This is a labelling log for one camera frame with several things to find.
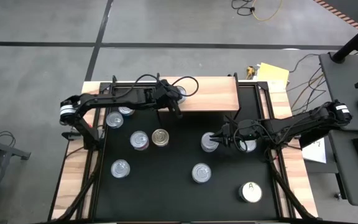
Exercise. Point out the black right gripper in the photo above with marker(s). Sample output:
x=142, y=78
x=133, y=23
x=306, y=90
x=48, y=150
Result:
x=232, y=133

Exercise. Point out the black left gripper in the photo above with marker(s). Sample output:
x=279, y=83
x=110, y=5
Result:
x=166, y=93

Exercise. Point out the silver can green white label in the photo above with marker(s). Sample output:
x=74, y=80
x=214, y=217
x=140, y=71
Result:
x=183, y=95
x=201, y=173

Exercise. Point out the silver can dark blue label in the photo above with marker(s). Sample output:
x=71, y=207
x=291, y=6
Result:
x=207, y=141
x=250, y=146

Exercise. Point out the silver can red label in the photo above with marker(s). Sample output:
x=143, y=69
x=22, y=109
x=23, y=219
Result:
x=139, y=140

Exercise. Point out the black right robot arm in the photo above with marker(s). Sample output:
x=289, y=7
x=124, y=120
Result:
x=306, y=121

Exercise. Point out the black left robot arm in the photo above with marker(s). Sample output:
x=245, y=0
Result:
x=110, y=100

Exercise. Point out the wooden shelf black legs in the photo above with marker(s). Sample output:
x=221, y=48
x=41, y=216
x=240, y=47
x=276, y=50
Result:
x=216, y=93

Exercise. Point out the silver can yellow teal label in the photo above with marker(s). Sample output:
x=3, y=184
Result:
x=126, y=112

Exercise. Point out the yellow plug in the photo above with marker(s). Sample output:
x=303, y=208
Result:
x=250, y=71

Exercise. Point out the black table mat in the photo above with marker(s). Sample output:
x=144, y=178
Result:
x=166, y=193

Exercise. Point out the yellow paper folder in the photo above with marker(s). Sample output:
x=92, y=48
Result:
x=273, y=73

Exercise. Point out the silver tuna can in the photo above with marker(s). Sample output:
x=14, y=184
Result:
x=120, y=168

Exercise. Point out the white paper sheet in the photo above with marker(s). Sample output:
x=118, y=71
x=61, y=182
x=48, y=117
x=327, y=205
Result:
x=315, y=154

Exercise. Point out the grey desk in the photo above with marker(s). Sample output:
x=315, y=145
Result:
x=337, y=81

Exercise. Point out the black stand pole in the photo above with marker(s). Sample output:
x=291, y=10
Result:
x=354, y=42

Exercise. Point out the striped hazard tape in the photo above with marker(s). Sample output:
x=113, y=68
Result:
x=337, y=13

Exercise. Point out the grey metal stand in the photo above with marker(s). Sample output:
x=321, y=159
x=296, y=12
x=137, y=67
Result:
x=8, y=150

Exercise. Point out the black aluminium table frame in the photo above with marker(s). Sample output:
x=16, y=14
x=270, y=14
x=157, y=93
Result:
x=261, y=84

